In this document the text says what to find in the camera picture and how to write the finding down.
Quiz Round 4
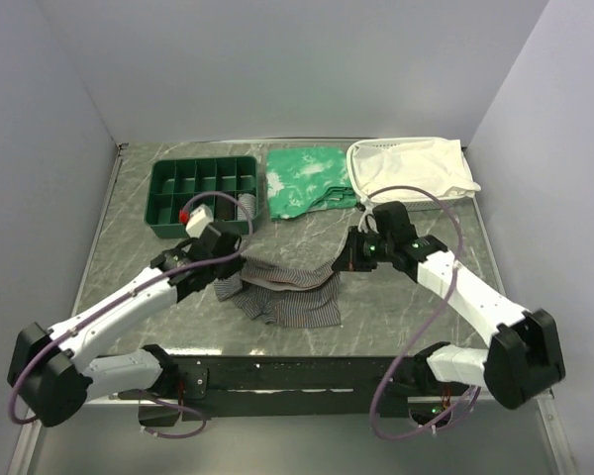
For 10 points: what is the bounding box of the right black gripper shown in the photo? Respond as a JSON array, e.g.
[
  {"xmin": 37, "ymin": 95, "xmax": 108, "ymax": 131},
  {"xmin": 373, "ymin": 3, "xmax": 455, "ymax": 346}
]
[{"xmin": 333, "ymin": 226, "xmax": 394, "ymax": 272}]

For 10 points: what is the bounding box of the green compartment organizer tray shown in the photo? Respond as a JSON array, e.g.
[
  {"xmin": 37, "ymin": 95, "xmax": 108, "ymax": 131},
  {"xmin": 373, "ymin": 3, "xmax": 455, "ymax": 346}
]
[{"xmin": 144, "ymin": 155, "xmax": 262, "ymax": 239}]

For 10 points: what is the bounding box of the green white patterned underwear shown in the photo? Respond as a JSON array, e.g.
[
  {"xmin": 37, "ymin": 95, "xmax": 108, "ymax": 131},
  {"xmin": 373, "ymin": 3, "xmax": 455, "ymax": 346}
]
[{"xmin": 265, "ymin": 146, "xmax": 357, "ymax": 221}]

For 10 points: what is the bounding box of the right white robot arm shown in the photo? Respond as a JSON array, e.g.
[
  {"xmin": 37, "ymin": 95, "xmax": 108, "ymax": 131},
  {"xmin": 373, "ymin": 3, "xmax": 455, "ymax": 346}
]
[{"xmin": 332, "ymin": 227, "xmax": 566, "ymax": 410}]

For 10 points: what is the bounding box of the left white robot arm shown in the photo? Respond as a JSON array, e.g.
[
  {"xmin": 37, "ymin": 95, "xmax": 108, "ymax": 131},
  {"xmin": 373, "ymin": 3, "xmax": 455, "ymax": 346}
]
[{"xmin": 7, "ymin": 222, "xmax": 245, "ymax": 428}]

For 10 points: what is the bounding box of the rolled black underwear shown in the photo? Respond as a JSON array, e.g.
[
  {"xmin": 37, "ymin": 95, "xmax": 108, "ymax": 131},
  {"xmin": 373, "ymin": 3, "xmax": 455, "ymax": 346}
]
[{"xmin": 215, "ymin": 196, "xmax": 237, "ymax": 222}]

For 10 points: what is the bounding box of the rolled grey striped underwear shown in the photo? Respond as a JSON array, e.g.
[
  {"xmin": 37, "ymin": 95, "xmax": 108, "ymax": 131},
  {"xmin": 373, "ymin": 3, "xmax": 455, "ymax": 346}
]
[{"xmin": 236, "ymin": 193, "xmax": 257, "ymax": 221}]

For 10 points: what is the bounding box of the white plastic basket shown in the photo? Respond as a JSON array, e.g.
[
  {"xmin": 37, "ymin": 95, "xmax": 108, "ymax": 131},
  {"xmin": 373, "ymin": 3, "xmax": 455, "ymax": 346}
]
[{"xmin": 345, "ymin": 137, "xmax": 471, "ymax": 214}]

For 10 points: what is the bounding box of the white cloth in basket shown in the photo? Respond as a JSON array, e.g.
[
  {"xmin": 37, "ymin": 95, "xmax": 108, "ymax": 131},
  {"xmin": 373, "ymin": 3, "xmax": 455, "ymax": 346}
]
[{"xmin": 349, "ymin": 138, "xmax": 482, "ymax": 204}]

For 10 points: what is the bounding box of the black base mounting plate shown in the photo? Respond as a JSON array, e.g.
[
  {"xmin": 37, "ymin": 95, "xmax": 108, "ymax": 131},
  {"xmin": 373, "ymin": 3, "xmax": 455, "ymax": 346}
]
[{"xmin": 118, "ymin": 353, "xmax": 471, "ymax": 429}]

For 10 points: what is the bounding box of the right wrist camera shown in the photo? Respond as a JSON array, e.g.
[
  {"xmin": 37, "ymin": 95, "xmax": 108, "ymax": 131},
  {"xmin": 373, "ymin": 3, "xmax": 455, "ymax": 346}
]
[{"xmin": 372, "ymin": 202, "xmax": 418, "ymax": 244}]

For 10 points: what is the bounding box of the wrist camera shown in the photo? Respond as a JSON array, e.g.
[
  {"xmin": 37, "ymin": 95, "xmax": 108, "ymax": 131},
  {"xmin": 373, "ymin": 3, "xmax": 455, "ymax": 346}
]
[
  {"xmin": 372, "ymin": 202, "xmax": 418, "ymax": 244},
  {"xmin": 178, "ymin": 204, "xmax": 214, "ymax": 238}
]

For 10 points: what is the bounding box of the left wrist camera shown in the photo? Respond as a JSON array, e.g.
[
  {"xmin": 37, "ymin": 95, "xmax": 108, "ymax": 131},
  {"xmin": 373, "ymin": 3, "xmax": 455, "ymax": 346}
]
[{"xmin": 178, "ymin": 204, "xmax": 214, "ymax": 238}]

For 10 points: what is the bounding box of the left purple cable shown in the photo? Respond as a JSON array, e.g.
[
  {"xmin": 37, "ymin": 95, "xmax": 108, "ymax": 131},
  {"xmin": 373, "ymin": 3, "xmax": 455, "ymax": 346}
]
[{"xmin": 9, "ymin": 192, "xmax": 254, "ymax": 439}]

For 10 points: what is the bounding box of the aluminium frame rail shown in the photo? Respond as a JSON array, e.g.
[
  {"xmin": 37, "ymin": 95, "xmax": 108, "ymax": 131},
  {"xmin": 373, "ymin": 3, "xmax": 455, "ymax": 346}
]
[{"xmin": 407, "ymin": 389, "xmax": 554, "ymax": 404}]

